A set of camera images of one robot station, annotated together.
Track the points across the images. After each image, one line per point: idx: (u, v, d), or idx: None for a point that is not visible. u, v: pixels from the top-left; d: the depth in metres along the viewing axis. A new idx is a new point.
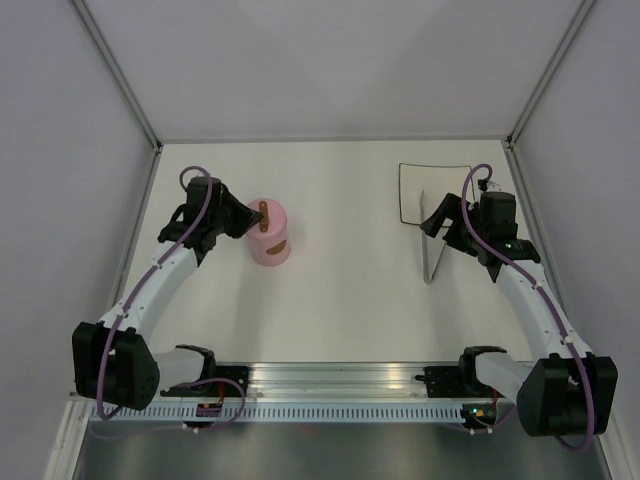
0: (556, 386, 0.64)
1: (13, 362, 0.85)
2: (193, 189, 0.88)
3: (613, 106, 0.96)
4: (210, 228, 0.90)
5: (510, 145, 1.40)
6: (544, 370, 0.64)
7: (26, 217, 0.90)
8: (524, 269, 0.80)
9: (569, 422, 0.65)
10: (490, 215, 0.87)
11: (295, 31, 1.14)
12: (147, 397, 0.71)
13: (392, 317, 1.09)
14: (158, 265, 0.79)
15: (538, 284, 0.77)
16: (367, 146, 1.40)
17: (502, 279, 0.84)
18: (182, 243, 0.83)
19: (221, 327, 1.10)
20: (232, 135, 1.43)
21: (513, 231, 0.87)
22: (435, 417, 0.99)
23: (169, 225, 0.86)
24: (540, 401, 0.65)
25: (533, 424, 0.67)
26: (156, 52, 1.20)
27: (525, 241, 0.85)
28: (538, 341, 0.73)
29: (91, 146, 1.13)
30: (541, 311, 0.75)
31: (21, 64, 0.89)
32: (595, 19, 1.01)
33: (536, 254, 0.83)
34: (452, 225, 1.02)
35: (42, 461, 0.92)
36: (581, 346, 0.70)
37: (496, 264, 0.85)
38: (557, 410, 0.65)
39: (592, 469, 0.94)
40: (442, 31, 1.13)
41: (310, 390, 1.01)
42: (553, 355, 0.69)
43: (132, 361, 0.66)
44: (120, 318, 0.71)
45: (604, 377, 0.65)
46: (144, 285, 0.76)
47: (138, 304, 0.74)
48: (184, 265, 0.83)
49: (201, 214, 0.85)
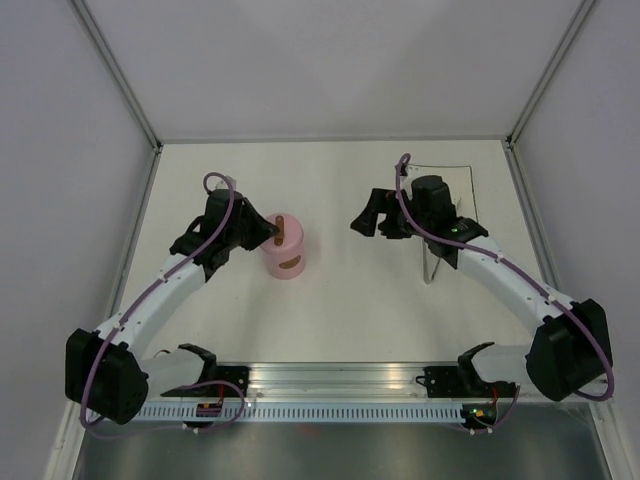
0: (560, 344, 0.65)
1: (13, 362, 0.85)
2: (214, 203, 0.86)
3: (613, 105, 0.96)
4: (225, 245, 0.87)
5: (510, 145, 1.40)
6: (547, 335, 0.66)
7: (26, 217, 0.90)
8: (479, 246, 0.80)
9: (585, 372, 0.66)
10: (429, 202, 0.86)
11: (296, 31, 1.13)
12: (132, 411, 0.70)
13: (392, 318, 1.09)
14: (163, 279, 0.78)
15: (501, 255, 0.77)
16: (368, 146, 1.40)
17: (463, 263, 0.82)
18: (192, 259, 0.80)
19: (221, 326, 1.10)
20: (232, 135, 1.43)
21: (452, 215, 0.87)
22: (435, 417, 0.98)
23: (183, 237, 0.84)
24: (553, 366, 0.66)
25: (556, 393, 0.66)
26: (156, 51, 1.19)
27: (467, 221, 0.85)
28: (524, 312, 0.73)
29: (91, 145, 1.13)
30: (513, 280, 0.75)
31: (22, 64, 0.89)
32: (595, 20, 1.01)
33: (482, 229, 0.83)
34: (388, 216, 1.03)
35: (42, 461, 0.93)
36: (565, 299, 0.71)
37: (452, 251, 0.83)
38: (569, 366, 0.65)
39: (593, 470, 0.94)
40: (442, 31, 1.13)
41: (310, 390, 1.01)
42: (545, 318, 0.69)
43: (119, 377, 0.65)
44: (115, 332, 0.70)
45: (596, 318, 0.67)
46: (146, 297, 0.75)
47: (136, 318, 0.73)
48: (190, 282, 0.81)
49: (218, 230, 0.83)
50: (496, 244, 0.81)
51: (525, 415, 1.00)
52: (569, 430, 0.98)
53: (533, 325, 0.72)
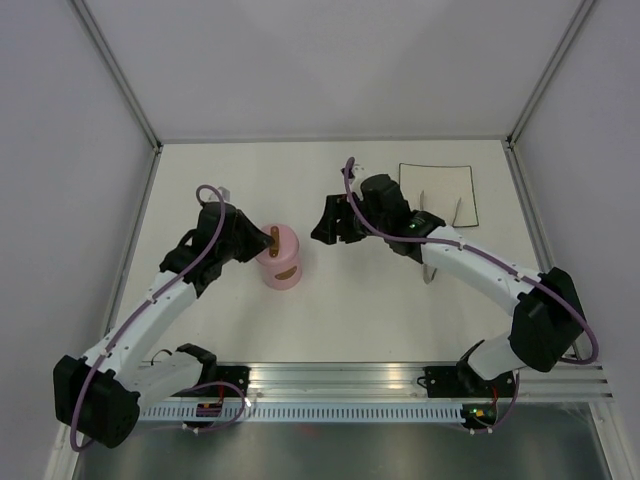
0: (539, 320, 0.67)
1: (13, 362, 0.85)
2: (205, 216, 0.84)
3: (613, 104, 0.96)
4: (217, 259, 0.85)
5: (510, 145, 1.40)
6: (526, 312, 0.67)
7: (27, 217, 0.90)
8: (439, 237, 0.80)
9: (566, 336, 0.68)
10: (381, 202, 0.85)
11: (295, 31, 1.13)
12: (122, 435, 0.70)
13: (391, 318, 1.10)
14: (152, 299, 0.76)
15: (463, 242, 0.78)
16: (368, 146, 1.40)
17: (428, 256, 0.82)
18: (181, 278, 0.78)
19: (221, 326, 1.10)
20: (232, 135, 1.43)
21: (406, 212, 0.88)
22: (435, 416, 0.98)
23: (171, 253, 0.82)
24: (534, 340, 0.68)
25: (541, 365, 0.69)
26: (157, 51, 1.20)
27: (421, 215, 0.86)
28: (497, 294, 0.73)
29: (91, 145, 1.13)
30: (481, 264, 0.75)
31: (22, 65, 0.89)
32: (595, 20, 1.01)
33: (437, 221, 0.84)
34: (343, 221, 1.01)
35: (42, 461, 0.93)
36: (532, 272, 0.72)
37: (415, 247, 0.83)
38: (552, 337, 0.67)
39: (593, 470, 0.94)
40: (442, 31, 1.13)
41: (310, 390, 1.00)
42: (521, 297, 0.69)
43: (106, 406, 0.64)
44: (102, 358, 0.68)
45: (567, 285, 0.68)
46: (134, 321, 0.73)
47: (123, 344, 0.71)
48: (180, 301, 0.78)
49: (209, 246, 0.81)
50: (455, 232, 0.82)
51: (525, 416, 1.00)
52: (568, 430, 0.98)
53: (509, 304, 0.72)
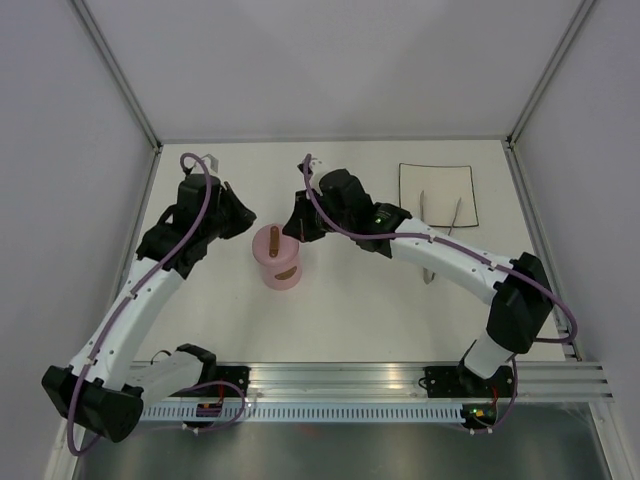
0: (518, 308, 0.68)
1: (14, 363, 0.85)
2: (185, 193, 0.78)
3: (613, 104, 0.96)
4: (201, 239, 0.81)
5: (510, 145, 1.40)
6: (504, 301, 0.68)
7: (26, 217, 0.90)
8: (408, 231, 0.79)
9: (541, 318, 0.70)
10: (342, 198, 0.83)
11: (295, 31, 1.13)
12: (129, 426, 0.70)
13: (391, 317, 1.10)
14: (131, 295, 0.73)
15: (433, 235, 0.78)
16: (368, 146, 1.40)
17: (398, 252, 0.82)
18: (162, 265, 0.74)
19: (221, 326, 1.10)
20: (232, 135, 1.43)
21: (368, 206, 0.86)
22: (435, 417, 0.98)
23: (151, 234, 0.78)
24: (513, 326, 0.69)
25: (522, 348, 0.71)
26: (156, 51, 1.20)
27: (386, 207, 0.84)
28: (471, 284, 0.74)
29: (91, 145, 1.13)
30: (454, 257, 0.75)
31: (22, 66, 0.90)
32: (595, 20, 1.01)
33: (403, 213, 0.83)
34: (305, 220, 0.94)
35: (41, 461, 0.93)
36: (503, 259, 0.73)
37: (383, 243, 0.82)
38: (528, 322, 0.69)
39: (592, 470, 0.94)
40: (442, 31, 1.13)
41: (310, 390, 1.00)
42: (497, 287, 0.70)
43: (102, 414, 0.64)
44: (88, 367, 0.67)
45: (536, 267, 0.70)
46: (116, 321, 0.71)
47: (108, 348, 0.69)
48: (162, 292, 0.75)
49: (193, 230, 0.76)
50: (423, 224, 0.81)
51: (525, 415, 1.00)
52: (568, 430, 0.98)
53: (485, 294, 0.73)
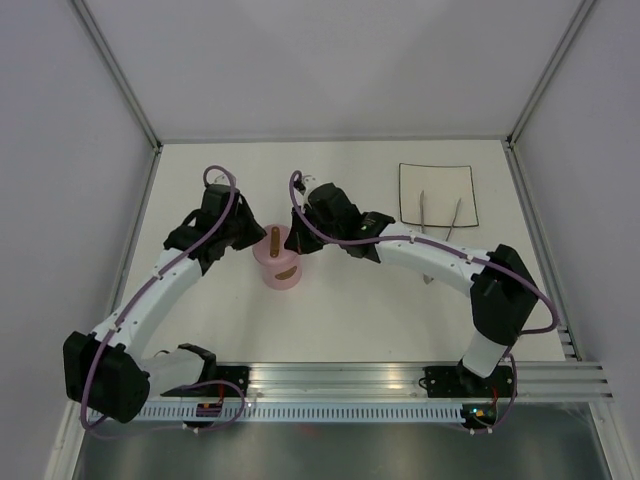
0: (495, 297, 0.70)
1: (14, 362, 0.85)
2: (210, 197, 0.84)
3: (613, 104, 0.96)
4: (221, 239, 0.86)
5: (510, 145, 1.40)
6: (482, 291, 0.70)
7: (26, 217, 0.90)
8: (391, 234, 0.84)
9: (523, 308, 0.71)
10: (330, 209, 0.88)
11: (295, 30, 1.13)
12: (134, 410, 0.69)
13: (391, 317, 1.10)
14: (159, 276, 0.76)
15: (414, 236, 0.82)
16: (368, 146, 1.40)
17: (385, 256, 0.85)
18: (188, 254, 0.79)
19: (221, 326, 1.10)
20: (231, 135, 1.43)
21: (355, 216, 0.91)
22: (435, 417, 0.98)
23: (177, 231, 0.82)
24: (496, 316, 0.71)
25: (509, 339, 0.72)
26: (157, 51, 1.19)
27: (372, 216, 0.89)
28: (452, 278, 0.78)
29: (91, 145, 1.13)
30: (433, 254, 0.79)
31: (22, 65, 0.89)
32: (595, 20, 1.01)
33: (387, 218, 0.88)
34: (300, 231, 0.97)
35: (41, 460, 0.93)
36: (480, 253, 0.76)
37: (370, 248, 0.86)
38: (509, 311, 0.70)
39: (592, 470, 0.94)
40: (442, 31, 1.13)
41: (310, 390, 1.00)
42: (474, 278, 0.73)
43: (118, 378, 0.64)
44: (112, 333, 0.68)
45: (512, 258, 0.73)
46: (142, 296, 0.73)
47: (132, 319, 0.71)
48: (186, 278, 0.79)
49: (217, 227, 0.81)
50: (405, 227, 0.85)
51: (525, 416, 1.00)
52: (568, 430, 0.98)
53: (463, 287, 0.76)
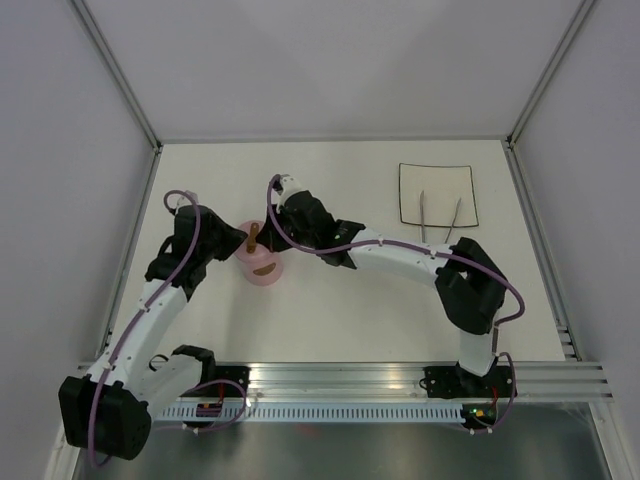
0: (456, 287, 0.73)
1: (14, 362, 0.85)
2: (180, 221, 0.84)
3: (613, 103, 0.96)
4: (200, 261, 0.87)
5: (510, 145, 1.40)
6: (446, 284, 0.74)
7: (26, 216, 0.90)
8: (361, 240, 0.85)
9: (491, 295, 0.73)
10: (306, 217, 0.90)
11: (295, 30, 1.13)
12: (139, 444, 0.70)
13: (391, 314, 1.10)
14: (145, 308, 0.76)
15: (382, 239, 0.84)
16: (367, 145, 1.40)
17: (359, 262, 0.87)
18: (170, 283, 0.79)
19: (221, 326, 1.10)
20: (231, 136, 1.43)
21: (330, 224, 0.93)
22: (435, 416, 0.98)
23: (155, 261, 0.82)
24: (464, 306, 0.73)
25: (484, 330, 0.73)
26: (156, 51, 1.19)
27: (346, 224, 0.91)
28: (420, 275, 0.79)
29: (90, 145, 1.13)
30: (399, 253, 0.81)
31: (20, 65, 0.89)
32: (595, 20, 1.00)
33: (358, 225, 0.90)
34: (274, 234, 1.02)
35: (41, 461, 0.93)
36: (443, 248, 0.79)
37: (346, 257, 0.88)
38: (476, 299, 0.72)
39: (592, 469, 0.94)
40: (443, 31, 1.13)
41: (310, 390, 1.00)
42: (437, 272, 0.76)
43: (121, 417, 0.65)
44: (107, 371, 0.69)
45: (473, 250, 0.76)
46: (132, 332, 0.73)
47: (126, 354, 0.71)
48: (173, 306, 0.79)
49: (192, 250, 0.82)
50: (373, 231, 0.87)
51: (525, 415, 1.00)
52: (568, 429, 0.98)
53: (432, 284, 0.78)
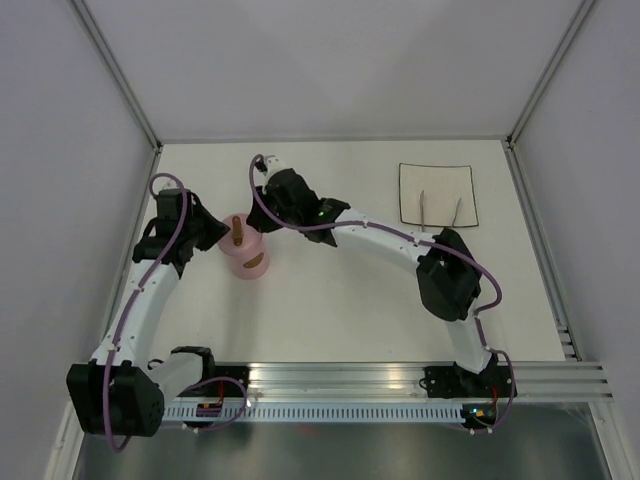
0: (437, 274, 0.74)
1: (13, 361, 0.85)
2: (163, 201, 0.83)
3: (613, 103, 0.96)
4: (187, 239, 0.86)
5: (510, 145, 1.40)
6: (426, 270, 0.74)
7: (26, 216, 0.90)
8: (345, 220, 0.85)
9: (466, 285, 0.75)
10: (289, 194, 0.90)
11: (295, 30, 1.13)
12: (156, 421, 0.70)
13: (390, 313, 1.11)
14: (140, 288, 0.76)
15: (366, 220, 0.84)
16: (367, 146, 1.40)
17: (340, 241, 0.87)
18: (160, 261, 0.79)
19: (220, 325, 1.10)
20: (232, 136, 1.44)
21: (315, 201, 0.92)
22: (435, 417, 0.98)
23: (141, 242, 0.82)
24: (441, 293, 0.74)
25: (456, 315, 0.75)
26: (156, 51, 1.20)
27: (330, 201, 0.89)
28: (401, 260, 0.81)
29: (90, 144, 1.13)
30: (383, 238, 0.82)
31: (20, 65, 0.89)
32: (595, 20, 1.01)
33: (343, 204, 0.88)
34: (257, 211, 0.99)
35: (41, 460, 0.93)
36: (426, 236, 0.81)
37: (327, 234, 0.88)
38: (452, 288, 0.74)
39: (592, 469, 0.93)
40: (442, 31, 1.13)
41: (310, 389, 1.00)
42: (420, 259, 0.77)
43: (134, 393, 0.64)
44: (113, 353, 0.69)
45: (453, 241, 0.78)
46: (131, 310, 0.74)
47: (129, 334, 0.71)
48: (166, 283, 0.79)
49: (178, 229, 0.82)
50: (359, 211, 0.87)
51: (525, 416, 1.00)
52: (569, 429, 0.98)
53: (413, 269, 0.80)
